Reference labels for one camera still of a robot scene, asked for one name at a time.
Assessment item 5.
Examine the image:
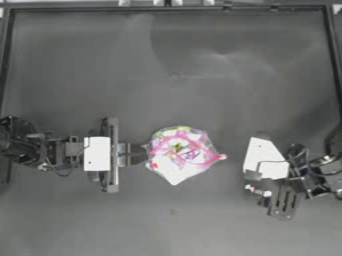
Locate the clear bag with pink zip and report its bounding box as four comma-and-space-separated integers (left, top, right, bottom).
144, 124, 228, 187

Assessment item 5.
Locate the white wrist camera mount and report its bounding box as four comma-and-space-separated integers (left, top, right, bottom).
242, 135, 291, 183
83, 135, 112, 173

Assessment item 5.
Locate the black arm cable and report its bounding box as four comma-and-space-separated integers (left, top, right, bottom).
43, 145, 88, 178

